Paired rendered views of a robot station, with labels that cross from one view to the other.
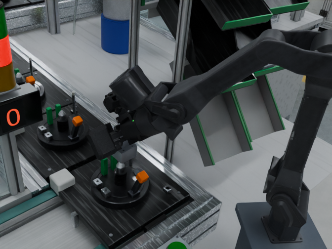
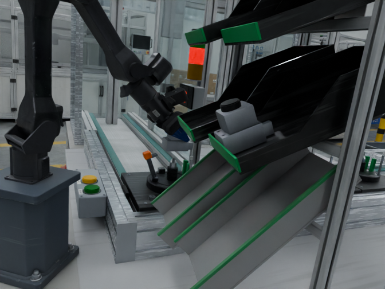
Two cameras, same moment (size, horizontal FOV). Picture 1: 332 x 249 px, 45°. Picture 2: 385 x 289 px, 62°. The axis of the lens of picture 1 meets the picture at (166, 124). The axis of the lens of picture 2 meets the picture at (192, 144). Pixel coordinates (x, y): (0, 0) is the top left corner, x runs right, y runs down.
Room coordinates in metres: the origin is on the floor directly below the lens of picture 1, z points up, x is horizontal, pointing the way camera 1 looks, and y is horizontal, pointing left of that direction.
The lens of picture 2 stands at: (1.05, -0.69, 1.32)
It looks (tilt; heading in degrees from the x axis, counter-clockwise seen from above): 15 degrees down; 112
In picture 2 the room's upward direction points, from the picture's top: 6 degrees clockwise
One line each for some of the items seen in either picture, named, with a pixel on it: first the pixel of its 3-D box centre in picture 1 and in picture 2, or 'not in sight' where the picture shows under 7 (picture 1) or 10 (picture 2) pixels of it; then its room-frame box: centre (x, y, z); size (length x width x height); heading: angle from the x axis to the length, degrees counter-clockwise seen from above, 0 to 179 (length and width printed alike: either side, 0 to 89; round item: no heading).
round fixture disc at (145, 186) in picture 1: (120, 184); (171, 182); (0.69, 0.09, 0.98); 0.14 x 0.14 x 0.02
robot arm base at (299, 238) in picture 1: (284, 218); (30, 162); (0.53, -0.24, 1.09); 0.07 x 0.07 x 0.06; 10
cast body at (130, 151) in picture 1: (117, 138); (179, 137); (0.69, 0.10, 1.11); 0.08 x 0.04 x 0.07; 46
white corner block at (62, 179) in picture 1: (62, 182); not in sight; (0.68, 0.23, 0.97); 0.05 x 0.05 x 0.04; 46
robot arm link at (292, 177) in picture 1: (302, 129); (40, 57); (0.54, -0.22, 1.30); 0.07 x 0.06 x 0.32; 163
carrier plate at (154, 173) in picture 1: (119, 190); (171, 188); (0.69, 0.09, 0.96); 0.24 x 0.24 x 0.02; 46
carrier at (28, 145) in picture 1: (62, 122); not in sight; (0.86, 0.28, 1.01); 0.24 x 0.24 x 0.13; 46
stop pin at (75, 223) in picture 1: (74, 219); not in sight; (0.59, 0.18, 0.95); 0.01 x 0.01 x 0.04; 46
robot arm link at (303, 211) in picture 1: (291, 197); (30, 133); (0.53, -0.24, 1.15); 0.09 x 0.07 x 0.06; 163
